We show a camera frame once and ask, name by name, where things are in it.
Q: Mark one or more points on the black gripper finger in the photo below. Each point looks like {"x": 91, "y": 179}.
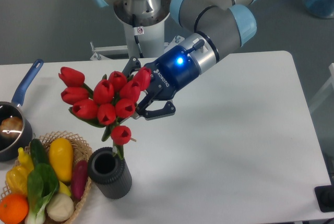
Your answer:
{"x": 132, "y": 65}
{"x": 169, "y": 109}

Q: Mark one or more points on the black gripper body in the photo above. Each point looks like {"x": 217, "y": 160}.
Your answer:
{"x": 171, "y": 72}

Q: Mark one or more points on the red tulip bouquet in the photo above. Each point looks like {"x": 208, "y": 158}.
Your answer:
{"x": 112, "y": 100}

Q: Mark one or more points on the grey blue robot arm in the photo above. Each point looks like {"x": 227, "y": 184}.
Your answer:
{"x": 185, "y": 38}

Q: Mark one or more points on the dark grey ribbed vase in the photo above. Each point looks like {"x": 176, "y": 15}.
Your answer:
{"x": 110, "y": 173}

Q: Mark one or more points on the woven wicker basket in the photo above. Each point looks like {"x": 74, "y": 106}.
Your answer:
{"x": 82, "y": 151}

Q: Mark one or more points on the purple eggplant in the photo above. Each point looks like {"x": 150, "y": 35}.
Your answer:
{"x": 79, "y": 179}

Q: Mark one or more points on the yellow squash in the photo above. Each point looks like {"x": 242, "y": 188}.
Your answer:
{"x": 61, "y": 159}

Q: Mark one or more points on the green cucumber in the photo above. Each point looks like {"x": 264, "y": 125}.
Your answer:
{"x": 38, "y": 153}

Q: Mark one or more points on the brown bun in saucepan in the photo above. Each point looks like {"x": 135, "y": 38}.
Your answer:
{"x": 11, "y": 127}

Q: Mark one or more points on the yellow banana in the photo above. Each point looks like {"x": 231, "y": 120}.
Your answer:
{"x": 25, "y": 159}

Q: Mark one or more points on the beige round bun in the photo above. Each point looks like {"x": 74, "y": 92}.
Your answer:
{"x": 60, "y": 207}

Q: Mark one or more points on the green bok choy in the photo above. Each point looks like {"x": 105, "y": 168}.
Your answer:
{"x": 42, "y": 184}

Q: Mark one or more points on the yellow bell pepper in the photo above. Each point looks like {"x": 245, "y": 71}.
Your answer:
{"x": 16, "y": 179}

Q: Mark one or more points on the black device at edge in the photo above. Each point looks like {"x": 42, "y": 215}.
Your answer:
{"x": 324, "y": 195}

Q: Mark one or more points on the orange fruit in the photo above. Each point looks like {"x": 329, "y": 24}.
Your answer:
{"x": 14, "y": 208}

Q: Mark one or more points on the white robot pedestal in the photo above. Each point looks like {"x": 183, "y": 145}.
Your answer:
{"x": 144, "y": 27}

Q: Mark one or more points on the blue handled saucepan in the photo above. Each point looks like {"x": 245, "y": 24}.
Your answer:
{"x": 9, "y": 147}

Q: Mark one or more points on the white frame at right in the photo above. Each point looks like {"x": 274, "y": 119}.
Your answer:
{"x": 323, "y": 93}

